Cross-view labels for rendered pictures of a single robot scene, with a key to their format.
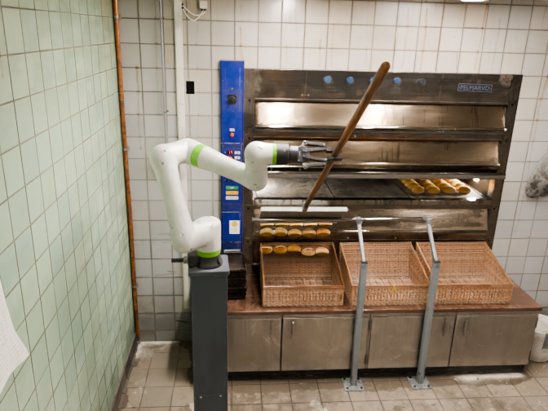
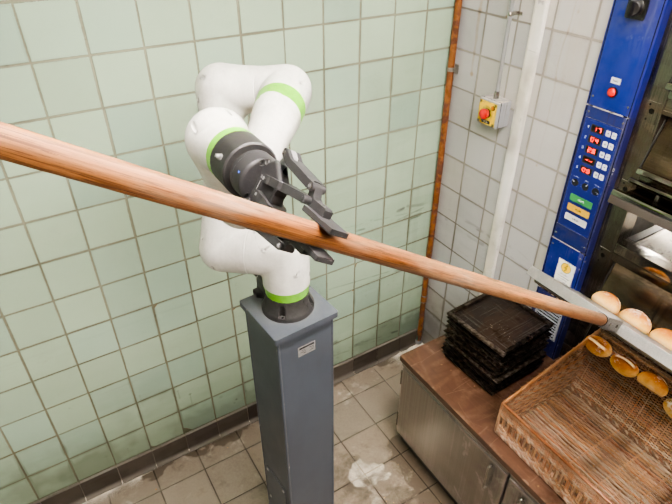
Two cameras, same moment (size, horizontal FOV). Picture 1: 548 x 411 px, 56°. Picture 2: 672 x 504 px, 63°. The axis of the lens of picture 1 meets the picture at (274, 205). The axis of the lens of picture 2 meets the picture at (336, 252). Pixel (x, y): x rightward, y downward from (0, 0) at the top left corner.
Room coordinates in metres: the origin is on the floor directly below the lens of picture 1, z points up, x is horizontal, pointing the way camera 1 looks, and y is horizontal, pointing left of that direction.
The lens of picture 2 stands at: (2.01, -0.79, 2.20)
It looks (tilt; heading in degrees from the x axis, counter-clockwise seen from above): 35 degrees down; 63
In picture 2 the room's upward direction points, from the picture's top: straight up
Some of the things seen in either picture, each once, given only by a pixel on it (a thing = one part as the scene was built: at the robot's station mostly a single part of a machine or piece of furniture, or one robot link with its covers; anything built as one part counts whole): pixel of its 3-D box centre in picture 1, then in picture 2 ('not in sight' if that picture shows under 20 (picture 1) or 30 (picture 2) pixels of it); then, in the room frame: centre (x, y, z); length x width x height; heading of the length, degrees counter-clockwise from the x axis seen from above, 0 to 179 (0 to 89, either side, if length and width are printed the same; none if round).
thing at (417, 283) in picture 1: (382, 271); not in sight; (3.37, -0.80, 0.72); 0.56 x 0.49 x 0.28; 95
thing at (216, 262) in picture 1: (197, 258); (277, 287); (2.41, 0.39, 1.23); 0.26 x 0.15 x 0.06; 99
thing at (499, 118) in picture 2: not in sight; (493, 111); (3.46, 0.75, 1.46); 0.10 x 0.07 x 0.10; 95
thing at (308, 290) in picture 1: (299, 272); (614, 433); (3.32, -0.20, 0.72); 0.56 x 0.49 x 0.28; 95
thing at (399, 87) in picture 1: (383, 86); not in sight; (3.66, -0.74, 1.99); 1.80 x 0.08 x 0.21; 95
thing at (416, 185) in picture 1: (429, 179); not in sight; (4.12, -1.28, 1.21); 0.61 x 0.48 x 0.06; 5
